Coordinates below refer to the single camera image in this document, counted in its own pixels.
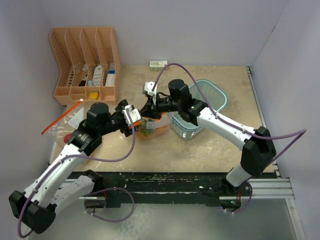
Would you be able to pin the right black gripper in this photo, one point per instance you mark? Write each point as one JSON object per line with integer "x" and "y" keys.
{"x": 151, "y": 110}

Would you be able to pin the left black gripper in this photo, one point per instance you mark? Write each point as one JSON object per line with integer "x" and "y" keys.
{"x": 119, "y": 108}

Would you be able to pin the clear orange-zip bag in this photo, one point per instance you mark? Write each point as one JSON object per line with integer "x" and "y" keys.
{"x": 66, "y": 123}

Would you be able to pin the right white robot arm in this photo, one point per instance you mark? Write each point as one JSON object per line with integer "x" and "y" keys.
{"x": 256, "y": 145}

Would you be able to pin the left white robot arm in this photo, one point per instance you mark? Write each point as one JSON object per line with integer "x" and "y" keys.
{"x": 37, "y": 206}

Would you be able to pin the yellow sponge block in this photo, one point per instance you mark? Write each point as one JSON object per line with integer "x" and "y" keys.
{"x": 94, "y": 96}

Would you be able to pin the white blue bottle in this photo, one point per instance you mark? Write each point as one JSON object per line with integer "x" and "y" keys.
{"x": 111, "y": 76}

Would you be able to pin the white pack in organizer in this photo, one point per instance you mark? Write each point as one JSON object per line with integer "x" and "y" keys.
{"x": 97, "y": 76}

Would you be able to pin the small green white box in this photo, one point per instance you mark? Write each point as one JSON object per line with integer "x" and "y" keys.
{"x": 157, "y": 65}

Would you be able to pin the orange file organizer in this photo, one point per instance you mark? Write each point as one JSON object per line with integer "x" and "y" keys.
{"x": 78, "y": 50}

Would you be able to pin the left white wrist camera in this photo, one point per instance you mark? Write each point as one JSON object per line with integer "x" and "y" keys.
{"x": 131, "y": 115}

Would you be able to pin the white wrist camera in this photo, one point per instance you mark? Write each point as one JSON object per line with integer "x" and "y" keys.
{"x": 131, "y": 115}
{"x": 150, "y": 91}

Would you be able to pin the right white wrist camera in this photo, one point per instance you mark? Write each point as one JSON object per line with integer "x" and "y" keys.
{"x": 150, "y": 91}

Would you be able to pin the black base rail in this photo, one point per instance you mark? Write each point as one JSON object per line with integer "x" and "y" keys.
{"x": 205, "y": 188}

